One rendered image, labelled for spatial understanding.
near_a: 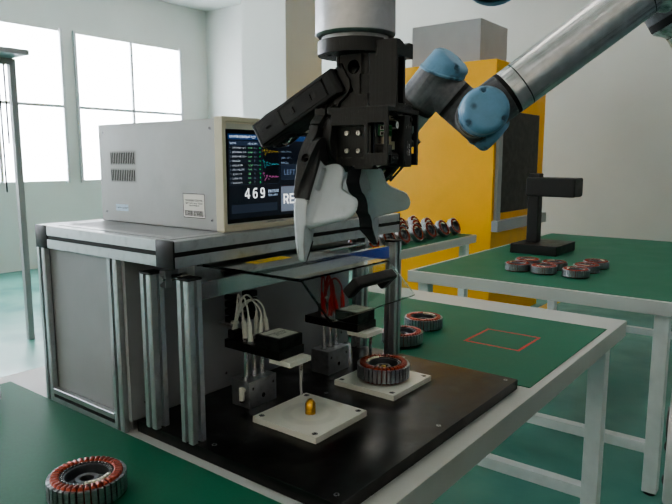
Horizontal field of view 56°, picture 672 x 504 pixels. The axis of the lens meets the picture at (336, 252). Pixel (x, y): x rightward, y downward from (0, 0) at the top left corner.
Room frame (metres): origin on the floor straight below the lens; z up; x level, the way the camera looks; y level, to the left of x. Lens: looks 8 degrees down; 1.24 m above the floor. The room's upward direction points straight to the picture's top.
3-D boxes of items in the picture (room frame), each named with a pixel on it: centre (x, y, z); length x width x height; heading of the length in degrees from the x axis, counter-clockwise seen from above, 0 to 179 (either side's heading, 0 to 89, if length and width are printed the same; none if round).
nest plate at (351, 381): (1.30, -0.10, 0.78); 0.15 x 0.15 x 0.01; 52
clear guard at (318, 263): (1.10, 0.06, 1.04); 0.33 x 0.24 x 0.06; 52
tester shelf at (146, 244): (1.40, 0.23, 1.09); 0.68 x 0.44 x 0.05; 142
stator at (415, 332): (1.66, -0.18, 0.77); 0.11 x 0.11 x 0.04
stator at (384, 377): (1.30, -0.10, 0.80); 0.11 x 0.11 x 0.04
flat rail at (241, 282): (1.26, 0.05, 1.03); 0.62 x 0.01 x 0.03; 142
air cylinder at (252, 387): (1.19, 0.16, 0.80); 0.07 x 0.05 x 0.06; 142
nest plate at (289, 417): (1.10, 0.05, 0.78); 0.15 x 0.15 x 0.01; 52
